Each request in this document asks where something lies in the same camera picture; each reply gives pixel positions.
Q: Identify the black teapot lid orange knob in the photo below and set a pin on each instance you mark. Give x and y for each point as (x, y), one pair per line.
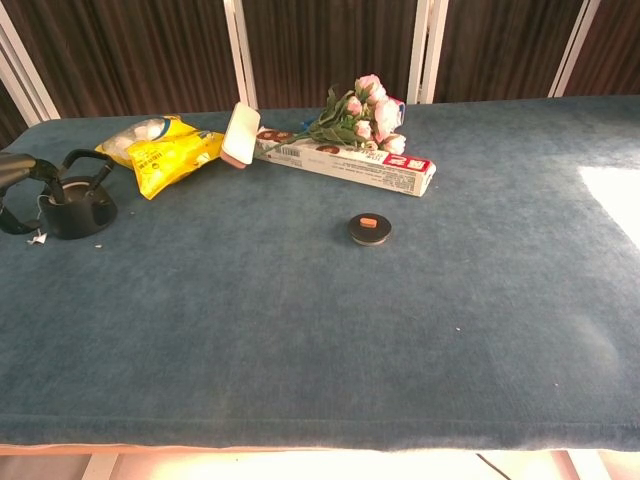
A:
(370, 232)

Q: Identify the yellow snack bag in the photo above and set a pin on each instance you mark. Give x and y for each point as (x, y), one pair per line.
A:
(167, 160)

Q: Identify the blue velvet table cloth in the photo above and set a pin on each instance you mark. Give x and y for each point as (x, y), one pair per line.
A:
(320, 310)

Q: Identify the white red toothpaste box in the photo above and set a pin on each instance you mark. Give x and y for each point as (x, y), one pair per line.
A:
(350, 165)

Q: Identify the black cast iron teapot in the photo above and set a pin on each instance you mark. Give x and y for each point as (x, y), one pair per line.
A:
(80, 217)

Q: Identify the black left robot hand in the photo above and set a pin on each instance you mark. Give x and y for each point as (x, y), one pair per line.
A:
(20, 167)

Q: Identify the pink artificial flower bouquet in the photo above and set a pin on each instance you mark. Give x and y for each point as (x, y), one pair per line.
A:
(372, 117)

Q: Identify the red blue white packet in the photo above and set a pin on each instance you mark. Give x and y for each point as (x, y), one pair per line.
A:
(400, 112)

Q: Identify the white pink lidded box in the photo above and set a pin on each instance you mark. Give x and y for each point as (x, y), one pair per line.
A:
(240, 135)

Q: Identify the dark brown curtain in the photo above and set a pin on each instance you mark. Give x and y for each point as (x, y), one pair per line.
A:
(330, 45)

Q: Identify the white screen frame post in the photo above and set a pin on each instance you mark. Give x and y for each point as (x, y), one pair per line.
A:
(427, 50)
(30, 80)
(242, 55)
(572, 50)

